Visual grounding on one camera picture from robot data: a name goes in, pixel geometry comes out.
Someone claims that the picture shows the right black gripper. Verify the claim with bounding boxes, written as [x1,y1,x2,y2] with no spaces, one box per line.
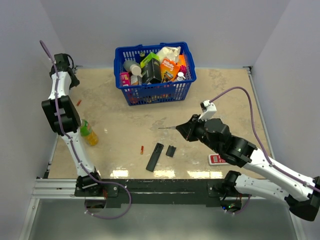
[177,114,221,154]

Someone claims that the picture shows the black battery cover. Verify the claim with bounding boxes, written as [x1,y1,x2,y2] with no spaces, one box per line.
[165,145,176,158]

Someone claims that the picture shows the black remote control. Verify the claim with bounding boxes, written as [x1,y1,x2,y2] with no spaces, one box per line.
[146,143,164,172]

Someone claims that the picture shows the white red remote control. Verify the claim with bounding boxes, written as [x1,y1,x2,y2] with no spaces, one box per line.
[208,154,228,166]

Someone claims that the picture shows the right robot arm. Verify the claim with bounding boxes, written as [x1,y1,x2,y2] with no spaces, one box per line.
[176,114,320,222]

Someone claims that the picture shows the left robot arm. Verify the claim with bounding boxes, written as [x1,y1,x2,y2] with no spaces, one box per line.
[41,53,104,197]

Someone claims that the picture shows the blue plastic basket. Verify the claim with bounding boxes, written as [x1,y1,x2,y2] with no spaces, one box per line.
[113,41,197,106]

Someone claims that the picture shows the white pump bottle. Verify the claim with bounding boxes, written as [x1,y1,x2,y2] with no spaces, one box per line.
[176,72,186,81]

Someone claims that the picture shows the orange Gillette razor box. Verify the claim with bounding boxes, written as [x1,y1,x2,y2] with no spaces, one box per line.
[160,58,180,83]

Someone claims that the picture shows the black green carton box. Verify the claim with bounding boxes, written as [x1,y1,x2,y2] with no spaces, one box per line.
[140,52,162,85]

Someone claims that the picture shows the orange label bottle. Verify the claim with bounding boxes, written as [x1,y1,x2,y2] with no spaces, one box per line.
[130,75,142,86]

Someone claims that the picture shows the crumpled white paper bag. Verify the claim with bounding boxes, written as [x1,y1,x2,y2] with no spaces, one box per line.
[156,46,181,63]

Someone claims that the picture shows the pink packet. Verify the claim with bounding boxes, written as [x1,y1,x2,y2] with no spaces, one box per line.
[119,72,131,87]

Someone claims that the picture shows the grey white bottle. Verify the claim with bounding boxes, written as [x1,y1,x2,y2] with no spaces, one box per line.
[123,60,142,77]

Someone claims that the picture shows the green orange drink bottle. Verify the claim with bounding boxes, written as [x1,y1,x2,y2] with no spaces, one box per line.
[80,119,99,146]

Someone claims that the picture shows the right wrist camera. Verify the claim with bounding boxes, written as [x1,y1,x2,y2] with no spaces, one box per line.
[198,100,217,121]

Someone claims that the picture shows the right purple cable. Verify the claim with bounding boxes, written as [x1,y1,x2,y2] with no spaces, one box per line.
[209,86,320,193]

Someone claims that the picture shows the purple cable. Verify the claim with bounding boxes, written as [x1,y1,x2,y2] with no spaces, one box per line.
[39,39,132,220]
[209,86,320,193]

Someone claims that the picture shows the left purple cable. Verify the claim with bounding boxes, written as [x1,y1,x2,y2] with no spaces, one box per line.
[39,39,132,220]

